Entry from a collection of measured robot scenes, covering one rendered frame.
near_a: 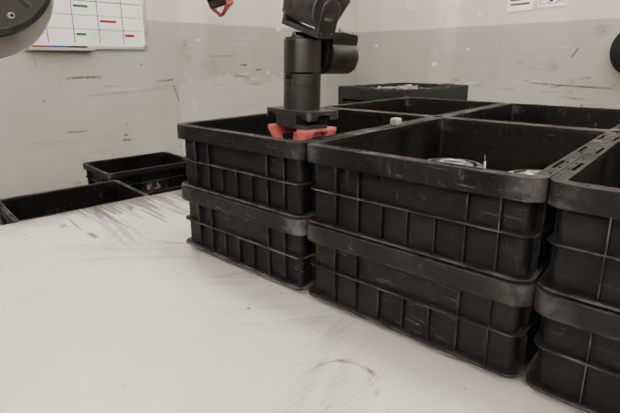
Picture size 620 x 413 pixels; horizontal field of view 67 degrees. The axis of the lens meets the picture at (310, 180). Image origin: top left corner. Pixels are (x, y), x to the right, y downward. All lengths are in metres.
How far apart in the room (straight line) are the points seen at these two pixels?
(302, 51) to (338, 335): 0.40
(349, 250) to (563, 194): 0.26
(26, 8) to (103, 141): 3.11
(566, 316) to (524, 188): 0.13
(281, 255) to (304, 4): 0.36
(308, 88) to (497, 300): 0.39
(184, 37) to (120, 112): 0.78
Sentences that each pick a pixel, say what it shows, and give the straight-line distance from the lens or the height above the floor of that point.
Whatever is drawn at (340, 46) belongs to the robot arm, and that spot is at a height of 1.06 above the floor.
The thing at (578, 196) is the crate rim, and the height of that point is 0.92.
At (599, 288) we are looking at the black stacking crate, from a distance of 0.50.
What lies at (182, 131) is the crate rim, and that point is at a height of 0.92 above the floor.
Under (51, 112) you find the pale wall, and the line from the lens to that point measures 3.59.
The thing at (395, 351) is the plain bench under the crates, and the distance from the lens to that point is 0.60.
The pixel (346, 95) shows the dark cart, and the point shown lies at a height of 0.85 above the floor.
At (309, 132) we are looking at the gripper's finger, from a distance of 0.69.
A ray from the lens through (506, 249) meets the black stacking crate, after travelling 0.52.
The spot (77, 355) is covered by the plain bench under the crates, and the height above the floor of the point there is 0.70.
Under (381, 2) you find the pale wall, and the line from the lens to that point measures 5.08.
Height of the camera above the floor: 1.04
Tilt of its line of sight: 15 degrees down
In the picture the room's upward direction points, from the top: straight up
